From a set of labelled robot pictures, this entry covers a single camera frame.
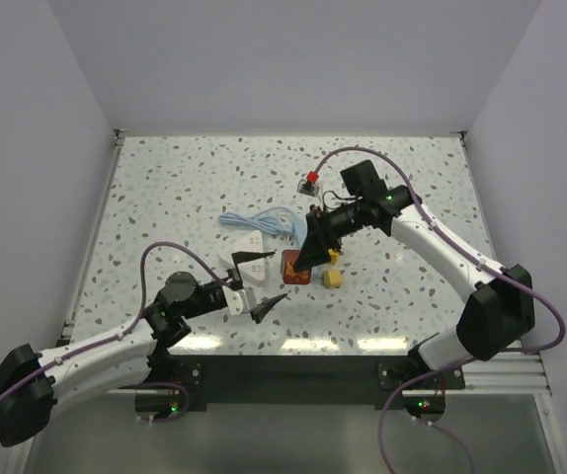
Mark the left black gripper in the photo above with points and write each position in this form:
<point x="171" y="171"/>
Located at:
<point x="258" y="312"/>

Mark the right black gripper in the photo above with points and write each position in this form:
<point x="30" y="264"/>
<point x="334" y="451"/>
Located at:
<point x="314" y="250"/>

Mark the yellow cube socket adapter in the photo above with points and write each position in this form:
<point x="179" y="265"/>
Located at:
<point x="333" y="256"/>

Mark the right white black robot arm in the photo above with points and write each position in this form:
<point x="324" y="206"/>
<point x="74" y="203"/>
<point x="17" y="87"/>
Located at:
<point x="497" y="309"/>

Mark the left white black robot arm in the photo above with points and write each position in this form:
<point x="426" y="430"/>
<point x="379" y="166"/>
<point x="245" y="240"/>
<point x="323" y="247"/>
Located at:
<point x="37" y="385"/>

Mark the small yellow plug adapter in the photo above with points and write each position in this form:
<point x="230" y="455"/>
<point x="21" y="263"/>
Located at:
<point x="331" y="279"/>

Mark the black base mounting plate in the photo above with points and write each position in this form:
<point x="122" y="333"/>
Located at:
<point x="197" y="381"/>

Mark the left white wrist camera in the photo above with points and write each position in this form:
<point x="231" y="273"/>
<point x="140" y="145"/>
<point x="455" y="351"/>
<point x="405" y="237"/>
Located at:
<point x="240" y="301"/>

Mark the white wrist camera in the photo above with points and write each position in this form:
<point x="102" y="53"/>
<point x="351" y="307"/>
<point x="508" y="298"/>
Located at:
<point x="240" y="301"/>
<point x="308" y="186"/>

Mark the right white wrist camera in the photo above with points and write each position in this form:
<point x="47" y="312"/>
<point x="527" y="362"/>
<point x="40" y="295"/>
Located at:
<point x="308" y="186"/>

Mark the aluminium table frame rail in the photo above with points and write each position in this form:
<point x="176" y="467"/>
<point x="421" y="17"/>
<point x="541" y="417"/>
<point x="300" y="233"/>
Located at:
<point x="507" y="374"/>

